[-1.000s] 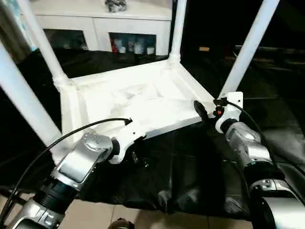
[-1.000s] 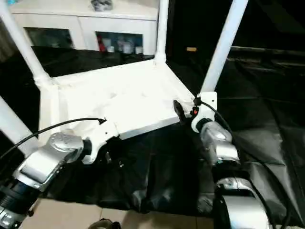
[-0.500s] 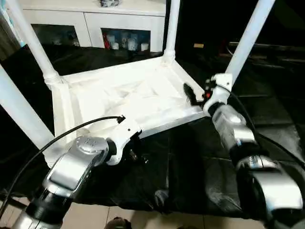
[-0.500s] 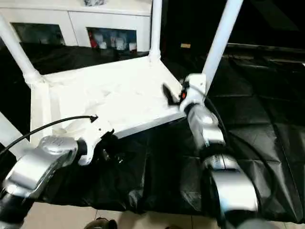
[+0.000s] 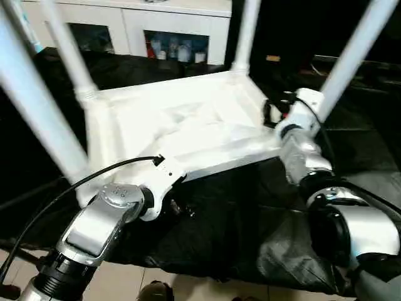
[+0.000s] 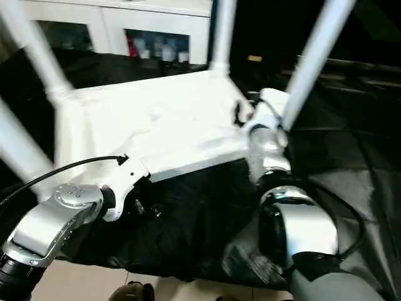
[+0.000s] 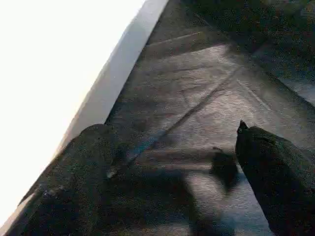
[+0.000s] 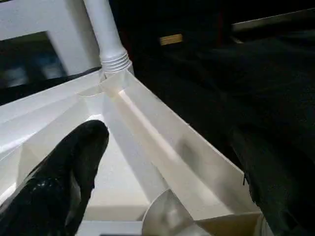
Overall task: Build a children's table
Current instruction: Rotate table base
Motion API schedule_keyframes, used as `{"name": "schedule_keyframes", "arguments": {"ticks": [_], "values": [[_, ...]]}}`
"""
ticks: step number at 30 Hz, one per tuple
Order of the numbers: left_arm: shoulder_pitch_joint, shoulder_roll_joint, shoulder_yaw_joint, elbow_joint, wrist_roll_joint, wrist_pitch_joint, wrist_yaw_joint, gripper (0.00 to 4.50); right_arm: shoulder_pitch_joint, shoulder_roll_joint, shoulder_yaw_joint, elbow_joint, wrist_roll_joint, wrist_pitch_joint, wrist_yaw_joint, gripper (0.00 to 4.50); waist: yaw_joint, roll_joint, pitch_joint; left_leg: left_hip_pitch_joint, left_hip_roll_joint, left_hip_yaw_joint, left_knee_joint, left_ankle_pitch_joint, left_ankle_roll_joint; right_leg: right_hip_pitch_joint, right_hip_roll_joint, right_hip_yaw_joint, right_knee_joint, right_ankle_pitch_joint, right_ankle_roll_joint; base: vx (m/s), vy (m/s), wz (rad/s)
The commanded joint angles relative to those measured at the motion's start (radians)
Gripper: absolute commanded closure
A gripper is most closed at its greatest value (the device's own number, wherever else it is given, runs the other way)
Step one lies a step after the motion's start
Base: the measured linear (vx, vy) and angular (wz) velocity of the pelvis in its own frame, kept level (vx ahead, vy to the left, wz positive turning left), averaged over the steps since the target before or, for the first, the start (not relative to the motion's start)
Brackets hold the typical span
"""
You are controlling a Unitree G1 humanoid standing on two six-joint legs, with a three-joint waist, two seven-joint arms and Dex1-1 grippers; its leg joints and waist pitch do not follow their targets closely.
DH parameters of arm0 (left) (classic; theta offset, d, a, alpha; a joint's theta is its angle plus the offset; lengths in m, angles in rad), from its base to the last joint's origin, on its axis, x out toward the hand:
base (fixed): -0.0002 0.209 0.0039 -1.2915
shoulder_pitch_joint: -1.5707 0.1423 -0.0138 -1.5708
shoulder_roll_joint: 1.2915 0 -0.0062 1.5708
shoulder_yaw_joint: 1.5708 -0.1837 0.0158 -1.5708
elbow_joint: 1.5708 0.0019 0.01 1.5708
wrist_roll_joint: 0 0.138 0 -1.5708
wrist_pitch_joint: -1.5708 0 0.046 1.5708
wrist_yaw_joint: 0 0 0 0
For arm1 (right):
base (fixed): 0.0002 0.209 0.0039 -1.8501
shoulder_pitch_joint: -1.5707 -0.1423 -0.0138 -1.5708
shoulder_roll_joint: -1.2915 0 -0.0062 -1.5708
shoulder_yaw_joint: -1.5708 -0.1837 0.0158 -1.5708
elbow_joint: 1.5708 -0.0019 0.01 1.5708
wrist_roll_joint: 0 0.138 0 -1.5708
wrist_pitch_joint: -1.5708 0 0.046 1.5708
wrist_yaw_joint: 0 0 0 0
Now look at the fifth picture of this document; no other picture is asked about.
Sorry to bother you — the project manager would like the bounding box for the white plastic table leg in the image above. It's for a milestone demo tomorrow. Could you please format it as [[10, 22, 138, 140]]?
[[0, 0, 92, 189], [316, 0, 401, 124], [230, 0, 263, 75], [39, 0, 101, 108]]

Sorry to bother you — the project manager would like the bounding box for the white plastic table top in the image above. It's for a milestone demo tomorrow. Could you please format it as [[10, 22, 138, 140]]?
[[75, 68, 296, 209]]

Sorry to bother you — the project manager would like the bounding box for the black mat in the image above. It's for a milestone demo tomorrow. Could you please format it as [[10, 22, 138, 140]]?
[[0, 47, 401, 295]]

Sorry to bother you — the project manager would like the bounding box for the grey robot foot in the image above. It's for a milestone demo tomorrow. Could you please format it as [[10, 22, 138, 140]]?
[[138, 281, 176, 301]]

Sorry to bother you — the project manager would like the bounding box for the white cabinet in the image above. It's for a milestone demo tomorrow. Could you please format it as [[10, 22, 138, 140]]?
[[19, 0, 232, 66]]

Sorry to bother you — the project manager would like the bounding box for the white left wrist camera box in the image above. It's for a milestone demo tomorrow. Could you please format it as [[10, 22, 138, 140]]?
[[140, 159, 187, 223]]

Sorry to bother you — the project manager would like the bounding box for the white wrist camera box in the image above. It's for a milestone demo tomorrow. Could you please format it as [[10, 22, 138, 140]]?
[[283, 88, 326, 137], [140, 159, 187, 223]]

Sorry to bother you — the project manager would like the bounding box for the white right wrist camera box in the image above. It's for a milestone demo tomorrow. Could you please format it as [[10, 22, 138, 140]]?
[[283, 88, 326, 137]]

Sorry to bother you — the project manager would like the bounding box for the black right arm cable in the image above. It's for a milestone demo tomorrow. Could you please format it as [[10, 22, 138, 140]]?
[[281, 93, 342, 165]]

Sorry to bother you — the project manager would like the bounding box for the black folding table frame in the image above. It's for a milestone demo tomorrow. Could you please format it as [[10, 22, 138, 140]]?
[[0, 248, 39, 299]]

